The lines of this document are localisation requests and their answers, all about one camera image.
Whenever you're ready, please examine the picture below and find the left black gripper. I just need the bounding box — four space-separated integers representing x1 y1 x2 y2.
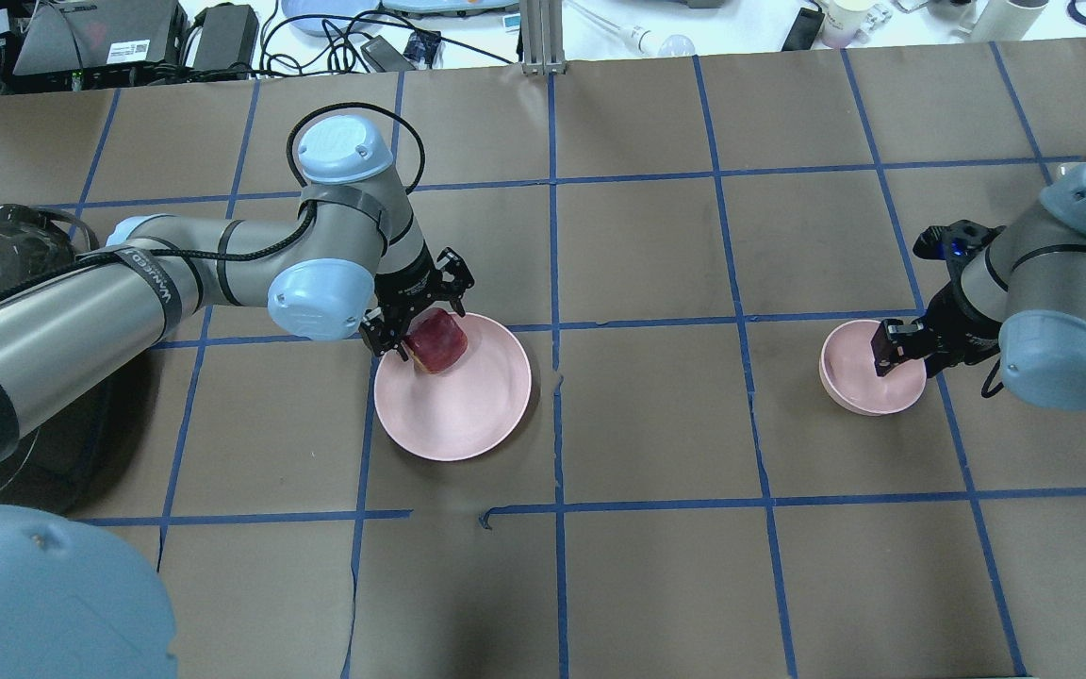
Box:
359 246 475 362

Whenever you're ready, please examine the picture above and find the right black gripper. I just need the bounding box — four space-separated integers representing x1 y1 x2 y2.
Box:
871 282 1000 378

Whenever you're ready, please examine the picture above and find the red apple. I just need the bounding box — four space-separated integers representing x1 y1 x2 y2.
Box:
405 309 469 374

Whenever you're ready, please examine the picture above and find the pink bowl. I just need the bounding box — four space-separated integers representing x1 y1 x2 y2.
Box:
818 319 929 417

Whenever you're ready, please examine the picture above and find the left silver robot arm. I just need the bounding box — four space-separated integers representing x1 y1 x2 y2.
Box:
0 103 473 678

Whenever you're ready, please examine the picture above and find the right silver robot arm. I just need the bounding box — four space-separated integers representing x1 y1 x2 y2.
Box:
870 162 1086 411

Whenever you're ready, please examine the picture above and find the pink plate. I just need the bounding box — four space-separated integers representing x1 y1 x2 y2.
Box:
372 313 534 461

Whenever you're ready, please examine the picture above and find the blue plate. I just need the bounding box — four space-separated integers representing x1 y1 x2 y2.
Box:
280 0 370 36

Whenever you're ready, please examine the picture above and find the black power adapter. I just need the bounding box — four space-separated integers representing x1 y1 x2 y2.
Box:
359 36 417 73

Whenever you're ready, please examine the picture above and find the lavender white cup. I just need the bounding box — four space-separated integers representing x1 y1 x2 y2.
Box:
819 0 876 50

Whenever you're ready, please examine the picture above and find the black laptop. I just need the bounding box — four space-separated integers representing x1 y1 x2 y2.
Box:
12 1 187 77

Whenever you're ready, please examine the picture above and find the aluminium frame post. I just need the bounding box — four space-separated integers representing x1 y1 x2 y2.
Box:
518 0 568 75

